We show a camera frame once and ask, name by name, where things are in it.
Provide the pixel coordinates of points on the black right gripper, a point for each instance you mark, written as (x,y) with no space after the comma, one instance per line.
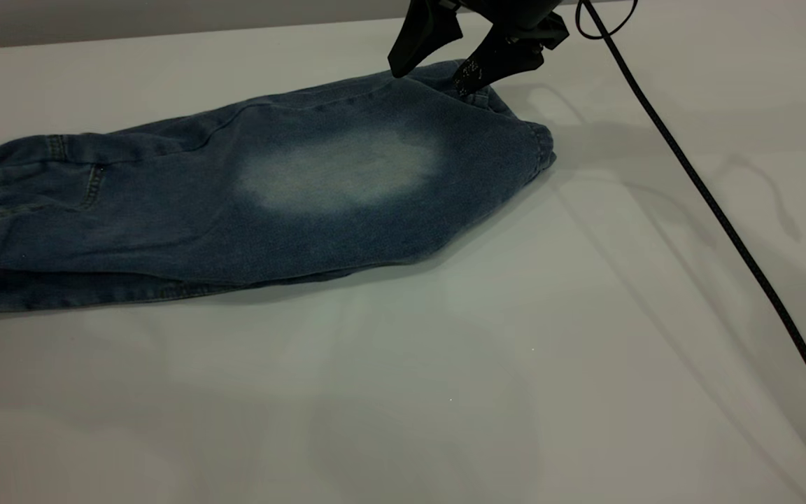
(522,17)

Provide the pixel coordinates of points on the blue denim shorts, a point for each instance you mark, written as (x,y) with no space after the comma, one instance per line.
(235,210)

